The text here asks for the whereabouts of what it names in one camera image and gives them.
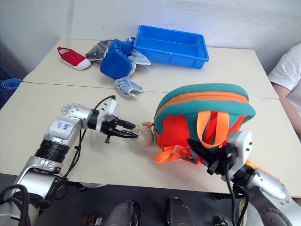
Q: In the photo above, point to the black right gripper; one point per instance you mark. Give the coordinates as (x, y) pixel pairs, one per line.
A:
(221, 160)

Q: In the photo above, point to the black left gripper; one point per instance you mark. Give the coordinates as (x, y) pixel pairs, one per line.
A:
(112, 127)

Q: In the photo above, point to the small beige plush toy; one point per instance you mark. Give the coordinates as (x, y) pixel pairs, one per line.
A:
(144, 139)

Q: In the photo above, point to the orange and teal backpack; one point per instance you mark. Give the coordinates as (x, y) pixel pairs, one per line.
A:
(200, 106)

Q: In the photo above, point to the person's bare forearm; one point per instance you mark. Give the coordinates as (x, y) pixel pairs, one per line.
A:
(291, 113)

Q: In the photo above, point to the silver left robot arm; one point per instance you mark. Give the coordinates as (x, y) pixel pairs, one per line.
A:
(58, 131)

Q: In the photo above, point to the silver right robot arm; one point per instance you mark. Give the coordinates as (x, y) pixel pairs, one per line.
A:
(270, 186)

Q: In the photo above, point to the light blue patterned cloth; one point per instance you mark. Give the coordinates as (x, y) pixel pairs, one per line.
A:
(141, 58)
(128, 86)

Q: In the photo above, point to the black rounded shape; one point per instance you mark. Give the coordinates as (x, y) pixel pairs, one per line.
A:
(177, 212)

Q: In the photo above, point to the blue padded cushion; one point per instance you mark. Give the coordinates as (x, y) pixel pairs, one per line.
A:
(115, 63)

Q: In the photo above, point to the small dark metal part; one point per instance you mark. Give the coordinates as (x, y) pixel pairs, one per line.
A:
(221, 221)
(90, 220)

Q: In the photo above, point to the dark grey fabric bag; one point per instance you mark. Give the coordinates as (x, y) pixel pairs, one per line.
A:
(97, 50)

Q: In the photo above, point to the dark grey rounded shape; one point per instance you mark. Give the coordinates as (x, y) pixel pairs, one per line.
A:
(123, 213)

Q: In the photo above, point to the red and white shoe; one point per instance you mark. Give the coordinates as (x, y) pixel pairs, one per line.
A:
(73, 57)

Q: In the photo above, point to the blue plastic bin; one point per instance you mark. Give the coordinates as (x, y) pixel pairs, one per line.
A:
(169, 44)

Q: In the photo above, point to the blue rolled foam mat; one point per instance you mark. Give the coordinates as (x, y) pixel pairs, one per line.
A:
(8, 90)

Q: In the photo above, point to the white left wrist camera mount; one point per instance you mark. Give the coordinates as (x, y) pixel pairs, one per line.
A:
(110, 109)

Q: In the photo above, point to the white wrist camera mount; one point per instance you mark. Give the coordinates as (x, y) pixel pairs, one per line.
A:
(243, 146)
(110, 109)

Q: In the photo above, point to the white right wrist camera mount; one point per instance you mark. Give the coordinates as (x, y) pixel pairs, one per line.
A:
(243, 146)

